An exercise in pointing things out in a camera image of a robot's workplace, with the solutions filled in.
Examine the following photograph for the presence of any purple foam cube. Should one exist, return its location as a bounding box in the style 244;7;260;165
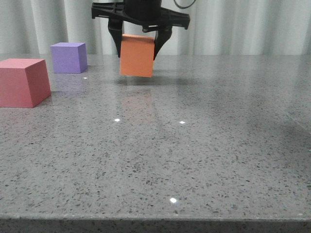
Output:
50;42;87;73

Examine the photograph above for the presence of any orange foam cube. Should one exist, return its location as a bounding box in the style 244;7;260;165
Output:
120;34;155;77

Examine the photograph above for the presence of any pale green curtain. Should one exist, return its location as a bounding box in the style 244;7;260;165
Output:
0;0;311;55

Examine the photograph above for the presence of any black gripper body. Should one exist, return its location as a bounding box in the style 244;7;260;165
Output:
91;0;190;32

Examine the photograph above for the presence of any red foam cube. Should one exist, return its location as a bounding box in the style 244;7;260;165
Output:
0;58;51;108

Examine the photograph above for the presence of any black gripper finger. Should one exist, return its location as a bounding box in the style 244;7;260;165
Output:
154;27;172;60
108;19;123;57

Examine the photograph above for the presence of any black cable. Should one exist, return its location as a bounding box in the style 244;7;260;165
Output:
173;0;196;9

